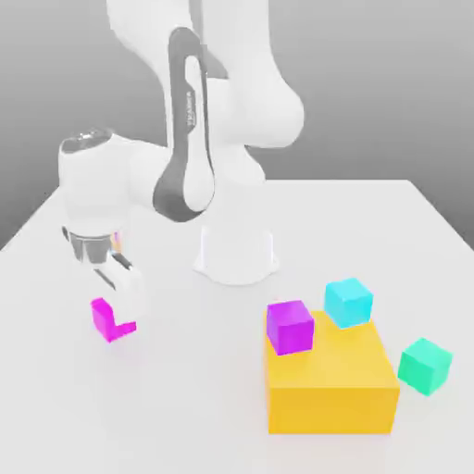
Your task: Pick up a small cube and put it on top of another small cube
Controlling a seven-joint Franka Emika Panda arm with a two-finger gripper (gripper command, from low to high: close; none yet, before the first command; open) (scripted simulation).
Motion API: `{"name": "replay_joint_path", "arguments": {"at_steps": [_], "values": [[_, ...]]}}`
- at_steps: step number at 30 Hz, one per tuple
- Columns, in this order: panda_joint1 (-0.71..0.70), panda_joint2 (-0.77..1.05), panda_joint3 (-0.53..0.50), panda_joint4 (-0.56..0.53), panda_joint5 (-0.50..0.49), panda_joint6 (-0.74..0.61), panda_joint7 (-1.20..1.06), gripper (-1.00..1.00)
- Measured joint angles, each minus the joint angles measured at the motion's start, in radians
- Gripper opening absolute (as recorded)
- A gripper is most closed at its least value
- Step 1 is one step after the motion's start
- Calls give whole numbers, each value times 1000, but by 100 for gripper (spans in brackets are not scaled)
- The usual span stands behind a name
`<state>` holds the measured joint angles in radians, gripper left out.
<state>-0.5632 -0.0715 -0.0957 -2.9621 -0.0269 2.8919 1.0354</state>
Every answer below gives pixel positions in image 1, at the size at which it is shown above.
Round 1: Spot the small purple cube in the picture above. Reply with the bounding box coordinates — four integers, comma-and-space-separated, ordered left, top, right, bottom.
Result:
266, 299, 316, 357

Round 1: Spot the small magenta cube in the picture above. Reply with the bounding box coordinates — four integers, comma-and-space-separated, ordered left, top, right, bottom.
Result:
90, 296, 138, 344

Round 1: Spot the large yellow box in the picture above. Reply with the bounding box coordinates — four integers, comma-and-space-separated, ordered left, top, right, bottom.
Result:
263, 309, 402, 435

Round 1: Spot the small cyan cube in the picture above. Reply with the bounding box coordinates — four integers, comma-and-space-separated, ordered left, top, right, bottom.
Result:
324, 277, 375, 330

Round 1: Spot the small green cube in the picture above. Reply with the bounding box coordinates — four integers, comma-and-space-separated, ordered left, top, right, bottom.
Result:
397, 337, 454, 397

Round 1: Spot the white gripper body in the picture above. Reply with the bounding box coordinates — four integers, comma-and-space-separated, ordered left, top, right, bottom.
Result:
93, 256, 146, 306

